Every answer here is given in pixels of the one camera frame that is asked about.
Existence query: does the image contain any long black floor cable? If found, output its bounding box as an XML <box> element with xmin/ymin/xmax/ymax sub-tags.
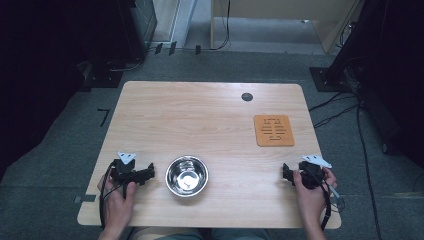
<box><xmin>355</xmin><ymin>103</ymin><xmax>383</xmax><ymax>240</ymax></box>

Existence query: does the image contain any person's left hand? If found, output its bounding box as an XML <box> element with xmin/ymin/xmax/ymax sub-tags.
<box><xmin>99</xmin><ymin>179</ymin><xmax>138</xmax><ymax>234</ymax></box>

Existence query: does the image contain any person's right hand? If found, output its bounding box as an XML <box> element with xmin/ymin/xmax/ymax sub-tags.
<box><xmin>292</xmin><ymin>166</ymin><xmax>338</xmax><ymax>231</ymax></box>

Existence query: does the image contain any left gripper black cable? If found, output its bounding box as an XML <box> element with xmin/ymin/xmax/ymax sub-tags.
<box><xmin>98</xmin><ymin>162</ymin><xmax>125</xmax><ymax>229</ymax></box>

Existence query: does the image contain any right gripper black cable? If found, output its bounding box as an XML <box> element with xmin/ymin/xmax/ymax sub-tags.
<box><xmin>309</xmin><ymin>168</ymin><xmax>333</xmax><ymax>232</ymax></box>

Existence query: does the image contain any grey tape strip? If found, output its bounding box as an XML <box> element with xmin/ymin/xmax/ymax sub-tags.
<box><xmin>73</xmin><ymin>194</ymin><xmax>97</xmax><ymax>204</ymax></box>

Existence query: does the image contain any dark curtain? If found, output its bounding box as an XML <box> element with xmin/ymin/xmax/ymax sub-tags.
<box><xmin>328</xmin><ymin>0</ymin><xmax>424</xmax><ymax>168</ymax></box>
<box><xmin>0</xmin><ymin>0</ymin><xmax>134</xmax><ymax>181</ymax></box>

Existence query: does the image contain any dark metal equipment rack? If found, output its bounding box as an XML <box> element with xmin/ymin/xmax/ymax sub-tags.
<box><xmin>129</xmin><ymin>0</ymin><xmax>159</xmax><ymax>62</ymax></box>

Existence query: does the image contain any hanging black cable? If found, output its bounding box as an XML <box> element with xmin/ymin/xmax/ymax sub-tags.
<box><xmin>198</xmin><ymin>0</ymin><xmax>232</xmax><ymax>53</ymax></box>

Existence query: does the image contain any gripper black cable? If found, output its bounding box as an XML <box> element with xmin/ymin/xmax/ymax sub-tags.
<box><xmin>98</xmin><ymin>162</ymin><xmax>125</xmax><ymax>229</ymax></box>
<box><xmin>309</xmin><ymin>168</ymin><xmax>333</xmax><ymax>232</ymax></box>

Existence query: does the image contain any light wooden cabinet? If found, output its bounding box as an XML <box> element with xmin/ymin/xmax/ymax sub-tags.
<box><xmin>210</xmin><ymin>0</ymin><xmax>365</xmax><ymax>55</ymax></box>

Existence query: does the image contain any black floor tape mark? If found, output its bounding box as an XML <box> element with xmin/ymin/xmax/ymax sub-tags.
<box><xmin>97</xmin><ymin>107</ymin><xmax>111</xmax><ymax>128</ymax></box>

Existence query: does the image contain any stainless steel bowl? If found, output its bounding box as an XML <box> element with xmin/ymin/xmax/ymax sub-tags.
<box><xmin>165</xmin><ymin>155</ymin><xmax>210</xmax><ymax>198</ymax></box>

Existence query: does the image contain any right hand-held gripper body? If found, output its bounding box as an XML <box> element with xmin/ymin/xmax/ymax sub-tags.
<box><xmin>297</xmin><ymin>154</ymin><xmax>333</xmax><ymax>191</ymax></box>

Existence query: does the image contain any black stand base plate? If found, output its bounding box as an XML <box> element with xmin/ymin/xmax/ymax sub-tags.
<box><xmin>309</xmin><ymin>66</ymin><xmax>353</xmax><ymax>93</ymax></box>

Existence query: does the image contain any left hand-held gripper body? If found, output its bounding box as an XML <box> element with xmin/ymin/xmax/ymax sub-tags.
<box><xmin>109</xmin><ymin>151</ymin><xmax>145</xmax><ymax>188</ymax></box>

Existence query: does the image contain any square wooden trivet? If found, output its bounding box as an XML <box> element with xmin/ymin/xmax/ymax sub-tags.
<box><xmin>253</xmin><ymin>114</ymin><xmax>296</xmax><ymax>148</ymax></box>

